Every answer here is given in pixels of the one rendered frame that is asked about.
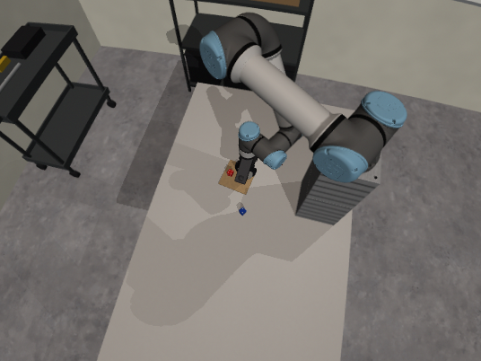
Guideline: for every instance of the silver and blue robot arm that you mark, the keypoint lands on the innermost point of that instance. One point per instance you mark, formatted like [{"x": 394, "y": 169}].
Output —
[{"x": 344, "y": 148}]

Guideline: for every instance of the tan flat mat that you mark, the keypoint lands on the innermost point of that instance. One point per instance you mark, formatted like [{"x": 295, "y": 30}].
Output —
[{"x": 230, "y": 182}]

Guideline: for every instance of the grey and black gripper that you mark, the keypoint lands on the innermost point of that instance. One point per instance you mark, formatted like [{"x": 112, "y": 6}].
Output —
[{"x": 252, "y": 171}]

